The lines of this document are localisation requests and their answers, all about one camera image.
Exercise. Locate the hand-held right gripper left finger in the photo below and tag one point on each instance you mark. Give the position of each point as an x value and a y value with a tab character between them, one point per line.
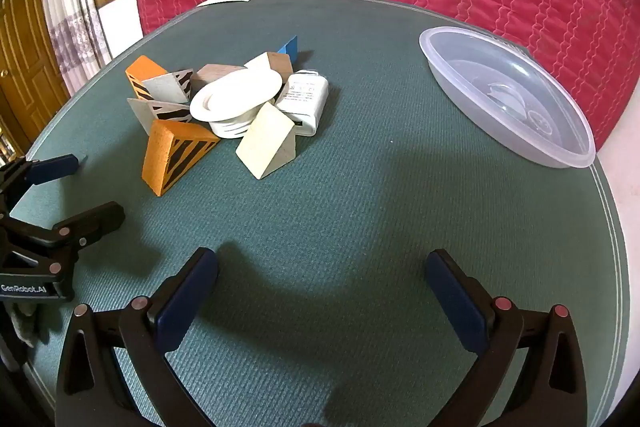
187	297

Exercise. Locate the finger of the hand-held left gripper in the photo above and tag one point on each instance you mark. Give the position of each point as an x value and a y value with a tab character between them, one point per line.
52	168
95	219

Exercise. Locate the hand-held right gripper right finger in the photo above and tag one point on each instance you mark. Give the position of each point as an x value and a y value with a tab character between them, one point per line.
457	302

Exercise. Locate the orange striped wedge block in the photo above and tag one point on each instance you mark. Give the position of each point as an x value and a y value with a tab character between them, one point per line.
165	157
145	74

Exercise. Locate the white zebra striped block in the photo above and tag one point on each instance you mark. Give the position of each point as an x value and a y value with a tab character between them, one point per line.
167	88
150	114

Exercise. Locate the beige wedge block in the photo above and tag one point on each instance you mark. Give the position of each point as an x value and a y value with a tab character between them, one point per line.
265	142

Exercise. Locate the brown wooden block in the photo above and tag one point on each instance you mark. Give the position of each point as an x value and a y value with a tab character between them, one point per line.
212	74

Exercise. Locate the white round plastic fixture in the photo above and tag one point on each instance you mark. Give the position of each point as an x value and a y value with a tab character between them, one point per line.
235	94

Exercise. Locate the clear plastic basin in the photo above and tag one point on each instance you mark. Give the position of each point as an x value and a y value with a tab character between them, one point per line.
500	79

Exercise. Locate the white power adapter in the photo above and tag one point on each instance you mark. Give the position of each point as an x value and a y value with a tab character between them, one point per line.
305	102

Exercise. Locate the beige wooden block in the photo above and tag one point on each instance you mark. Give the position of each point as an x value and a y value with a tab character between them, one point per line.
275	62

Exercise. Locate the wooden door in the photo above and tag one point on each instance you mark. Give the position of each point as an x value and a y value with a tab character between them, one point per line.
25	57

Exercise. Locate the green table mat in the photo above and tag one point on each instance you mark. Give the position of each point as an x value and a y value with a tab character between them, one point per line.
350	207

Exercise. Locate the blue wooden block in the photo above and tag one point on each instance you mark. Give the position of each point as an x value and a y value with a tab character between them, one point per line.
290	45

